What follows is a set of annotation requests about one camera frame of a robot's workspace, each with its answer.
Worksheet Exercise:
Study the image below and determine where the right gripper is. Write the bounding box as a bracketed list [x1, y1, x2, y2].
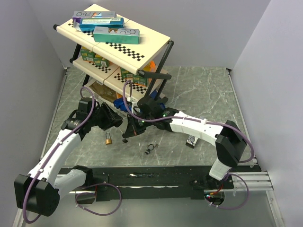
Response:
[125, 111, 155, 138]

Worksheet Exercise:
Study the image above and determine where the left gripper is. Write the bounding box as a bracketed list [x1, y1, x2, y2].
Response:
[89, 102, 123, 130]

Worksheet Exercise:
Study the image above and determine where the panda keychain with keys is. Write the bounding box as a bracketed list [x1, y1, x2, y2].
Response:
[145, 143, 159, 155]

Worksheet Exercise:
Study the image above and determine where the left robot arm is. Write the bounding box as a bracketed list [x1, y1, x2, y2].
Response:
[14, 97, 123, 217]

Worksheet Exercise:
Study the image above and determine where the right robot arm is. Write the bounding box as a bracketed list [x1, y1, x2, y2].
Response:
[123, 97, 252, 188]

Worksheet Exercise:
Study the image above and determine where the blue snack bag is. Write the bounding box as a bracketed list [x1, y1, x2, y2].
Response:
[113, 90, 158, 112]

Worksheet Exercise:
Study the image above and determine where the long-shackle brass padlock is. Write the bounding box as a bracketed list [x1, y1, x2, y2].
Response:
[105, 132, 112, 145]

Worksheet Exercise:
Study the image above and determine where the brown flat packet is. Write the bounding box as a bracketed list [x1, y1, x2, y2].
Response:
[89, 81, 117, 103]

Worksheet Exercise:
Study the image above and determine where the green carton right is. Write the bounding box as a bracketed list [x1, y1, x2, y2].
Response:
[133, 74, 149, 87]

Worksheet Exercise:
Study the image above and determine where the green carton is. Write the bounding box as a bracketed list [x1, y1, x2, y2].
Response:
[120, 67, 133, 79]
[133, 74, 149, 87]
[94, 54, 110, 67]
[80, 47, 96, 62]

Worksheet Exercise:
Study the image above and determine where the black R&O box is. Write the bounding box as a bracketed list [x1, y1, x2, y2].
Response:
[186, 135, 198, 148]

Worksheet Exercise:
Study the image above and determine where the beige three-tier shelf rack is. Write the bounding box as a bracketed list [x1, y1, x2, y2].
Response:
[53, 18, 174, 93]

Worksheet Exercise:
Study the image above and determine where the green carton far left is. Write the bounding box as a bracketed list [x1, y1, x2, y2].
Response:
[80, 47, 96, 62]

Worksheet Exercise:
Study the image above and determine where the teal R&O box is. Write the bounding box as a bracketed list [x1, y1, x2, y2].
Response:
[93, 26, 140, 44]

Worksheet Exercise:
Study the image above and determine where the blue toothpaste box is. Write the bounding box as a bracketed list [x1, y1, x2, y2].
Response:
[79, 17, 125, 32]

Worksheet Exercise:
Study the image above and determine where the purple R&O box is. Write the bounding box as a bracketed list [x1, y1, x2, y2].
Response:
[72, 11, 116, 23]

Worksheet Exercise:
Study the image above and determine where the black base frame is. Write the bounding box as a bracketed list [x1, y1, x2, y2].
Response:
[58, 165, 261, 201]

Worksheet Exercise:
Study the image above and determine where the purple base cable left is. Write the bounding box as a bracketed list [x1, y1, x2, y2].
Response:
[75, 183, 123, 216]

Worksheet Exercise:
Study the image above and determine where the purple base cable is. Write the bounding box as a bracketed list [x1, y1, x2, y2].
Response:
[75, 183, 123, 216]
[205, 173, 250, 211]

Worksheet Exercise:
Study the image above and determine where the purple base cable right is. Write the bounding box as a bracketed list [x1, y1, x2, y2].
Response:
[205, 173, 250, 211]

